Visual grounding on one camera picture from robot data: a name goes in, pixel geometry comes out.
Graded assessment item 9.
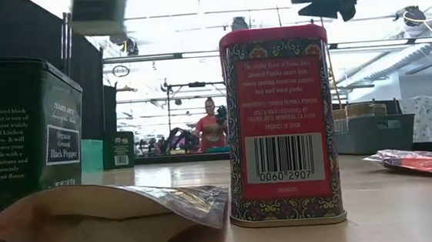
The hanging black ring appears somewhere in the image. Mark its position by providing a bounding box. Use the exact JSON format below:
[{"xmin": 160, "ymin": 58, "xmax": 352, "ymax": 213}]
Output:
[{"xmin": 111, "ymin": 63, "xmax": 132, "ymax": 79}]

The silver air duct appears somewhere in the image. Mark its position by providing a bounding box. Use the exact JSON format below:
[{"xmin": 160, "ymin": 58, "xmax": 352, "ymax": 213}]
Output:
[{"xmin": 332, "ymin": 42, "xmax": 432, "ymax": 89}]

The brown kraft paper pouch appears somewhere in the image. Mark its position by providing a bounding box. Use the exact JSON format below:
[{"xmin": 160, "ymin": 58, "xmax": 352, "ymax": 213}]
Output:
[{"xmin": 0, "ymin": 173, "xmax": 234, "ymax": 242}]

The person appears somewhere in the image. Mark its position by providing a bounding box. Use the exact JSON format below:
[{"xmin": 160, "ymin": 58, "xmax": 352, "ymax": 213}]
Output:
[{"xmin": 189, "ymin": 96, "xmax": 231, "ymax": 153}]

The smoked paprika tin red lid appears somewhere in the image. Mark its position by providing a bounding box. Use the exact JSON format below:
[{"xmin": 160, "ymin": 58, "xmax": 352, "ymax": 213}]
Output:
[{"xmin": 214, "ymin": 22, "xmax": 349, "ymax": 233}]

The black curtain partition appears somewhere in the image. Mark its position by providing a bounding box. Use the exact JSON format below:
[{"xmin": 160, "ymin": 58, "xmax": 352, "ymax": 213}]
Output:
[{"xmin": 0, "ymin": 0, "xmax": 122, "ymax": 149}]

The teal plastic bin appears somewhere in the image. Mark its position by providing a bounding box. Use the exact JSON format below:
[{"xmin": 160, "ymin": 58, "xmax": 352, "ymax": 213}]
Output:
[{"xmin": 79, "ymin": 137, "xmax": 105, "ymax": 174}]

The green black pepper tin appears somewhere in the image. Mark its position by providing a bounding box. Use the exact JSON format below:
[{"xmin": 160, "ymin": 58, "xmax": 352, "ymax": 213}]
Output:
[
  {"xmin": 100, "ymin": 129, "xmax": 138, "ymax": 172},
  {"xmin": 0, "ymin": 50, "xmax": 94, "ymax": 227}
]

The metal gantry frame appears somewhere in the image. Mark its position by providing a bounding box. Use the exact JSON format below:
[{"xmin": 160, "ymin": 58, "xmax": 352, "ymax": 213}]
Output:
[{"xmin": 160, "ymin": 78, "xmax": 230, "ymax": 141}]

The ceiling reel yellow cable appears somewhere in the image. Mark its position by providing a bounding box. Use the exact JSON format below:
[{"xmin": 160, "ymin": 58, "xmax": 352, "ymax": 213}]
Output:
[{"xmin": 395, "ymin": 4, "xmax": 429, "ymax": 29}]

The yellow hanging cord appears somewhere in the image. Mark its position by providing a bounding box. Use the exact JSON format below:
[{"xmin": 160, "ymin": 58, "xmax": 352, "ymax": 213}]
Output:
[{"xmin": 319, "ymin": 16, "xmax": 342, "ymax": 106}]

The white floral cloth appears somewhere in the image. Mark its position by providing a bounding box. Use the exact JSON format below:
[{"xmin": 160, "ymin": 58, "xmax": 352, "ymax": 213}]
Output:
[{"xmin": 397, "ymin": 94, "xmax": 432, "ymax": 146}]

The tan spice jar pale label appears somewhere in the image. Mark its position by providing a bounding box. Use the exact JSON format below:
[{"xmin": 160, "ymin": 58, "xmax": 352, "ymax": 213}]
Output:
[{"xmin": 332, "ymin": 108, "xmax": 349, "ymax": 134}]

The grey plastic bin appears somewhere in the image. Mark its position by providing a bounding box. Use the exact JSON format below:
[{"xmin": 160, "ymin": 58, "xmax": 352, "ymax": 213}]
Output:
[{"xmin": 333, "ymin": 112, "xmax": 417, "ymax": 158}]

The thin black pole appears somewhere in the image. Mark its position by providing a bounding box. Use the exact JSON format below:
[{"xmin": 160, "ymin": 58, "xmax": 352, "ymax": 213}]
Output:
[
  {"xmin": 57, "ymin": 12, "xmax": 72, "ymax": 76},
  {"xmin": 63, "ymin": 12, "xmax": 77, "ymax": 78}
]

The horizontal ceiling light beam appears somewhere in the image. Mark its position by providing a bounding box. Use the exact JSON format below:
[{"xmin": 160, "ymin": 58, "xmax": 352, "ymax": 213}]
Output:
[{"xmin": 102, "ymin": 32, "xmax": 432, "ymax": 70}]

